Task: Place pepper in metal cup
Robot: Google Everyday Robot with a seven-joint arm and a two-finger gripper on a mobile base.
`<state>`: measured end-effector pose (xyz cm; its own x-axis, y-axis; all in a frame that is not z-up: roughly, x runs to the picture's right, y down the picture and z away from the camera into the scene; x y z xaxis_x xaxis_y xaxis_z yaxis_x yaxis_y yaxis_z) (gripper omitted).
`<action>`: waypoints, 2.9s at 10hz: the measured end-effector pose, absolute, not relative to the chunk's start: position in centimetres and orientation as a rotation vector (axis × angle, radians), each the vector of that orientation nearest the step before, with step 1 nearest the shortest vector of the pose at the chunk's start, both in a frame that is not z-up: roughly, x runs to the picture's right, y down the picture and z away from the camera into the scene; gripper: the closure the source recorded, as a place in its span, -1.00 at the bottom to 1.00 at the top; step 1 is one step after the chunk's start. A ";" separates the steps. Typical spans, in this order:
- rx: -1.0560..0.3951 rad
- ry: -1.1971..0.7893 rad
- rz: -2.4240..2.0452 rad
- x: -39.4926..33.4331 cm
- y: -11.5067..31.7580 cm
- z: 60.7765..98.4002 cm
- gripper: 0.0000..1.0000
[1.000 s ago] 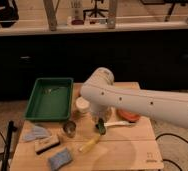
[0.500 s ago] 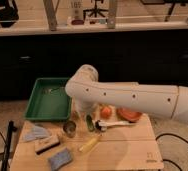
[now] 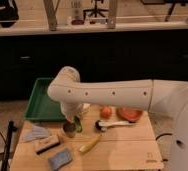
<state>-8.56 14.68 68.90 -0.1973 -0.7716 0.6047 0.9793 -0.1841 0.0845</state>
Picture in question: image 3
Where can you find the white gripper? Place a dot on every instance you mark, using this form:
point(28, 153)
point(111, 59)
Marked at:
point(70, 110)

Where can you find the green pepper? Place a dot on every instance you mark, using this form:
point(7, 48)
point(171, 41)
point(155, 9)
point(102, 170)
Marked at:
point(78, 124)

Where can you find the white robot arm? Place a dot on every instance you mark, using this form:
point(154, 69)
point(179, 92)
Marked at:
point(155, 96)

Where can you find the white cup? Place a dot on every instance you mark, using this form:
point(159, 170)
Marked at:
point(86, 107)

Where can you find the metal cup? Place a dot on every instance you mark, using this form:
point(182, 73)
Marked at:
point(69, 129)

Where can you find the green plastic tray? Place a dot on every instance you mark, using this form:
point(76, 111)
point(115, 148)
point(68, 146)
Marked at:
point(41, 108)

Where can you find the red tomato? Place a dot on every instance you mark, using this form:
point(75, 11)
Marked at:
point(105, 112)

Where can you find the grey folded cloth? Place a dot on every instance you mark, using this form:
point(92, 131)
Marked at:
point(36, 132)

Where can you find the yellow corn cob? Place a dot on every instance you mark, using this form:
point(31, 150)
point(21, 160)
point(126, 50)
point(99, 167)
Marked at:
point(90, 144)

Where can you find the wooden block brush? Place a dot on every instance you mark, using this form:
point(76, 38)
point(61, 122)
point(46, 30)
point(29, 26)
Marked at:
point(43, 145)

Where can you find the blue sponge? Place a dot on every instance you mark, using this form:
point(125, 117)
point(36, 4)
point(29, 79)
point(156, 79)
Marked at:
point(60, 159)

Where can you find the orange bowl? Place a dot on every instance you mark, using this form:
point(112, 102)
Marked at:
point(129, 114)

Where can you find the black stand pole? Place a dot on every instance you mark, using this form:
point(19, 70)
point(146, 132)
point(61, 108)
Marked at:
point(11, 129)

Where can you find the office chair base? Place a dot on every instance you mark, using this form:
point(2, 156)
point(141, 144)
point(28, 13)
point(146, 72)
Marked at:
point(95, 10)

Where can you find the white handled brush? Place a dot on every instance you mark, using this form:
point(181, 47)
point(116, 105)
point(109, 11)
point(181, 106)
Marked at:
point(103, 125)

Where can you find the wooden frame post left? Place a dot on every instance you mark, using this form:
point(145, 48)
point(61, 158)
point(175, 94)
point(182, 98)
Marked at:
point(50, 9)

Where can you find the wooden frame post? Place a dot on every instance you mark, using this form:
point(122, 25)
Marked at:
point(50, 9)
point(111, 23)

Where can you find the wooden frame post middle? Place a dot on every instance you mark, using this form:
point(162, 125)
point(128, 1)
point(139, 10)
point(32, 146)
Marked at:
point(111, 23)

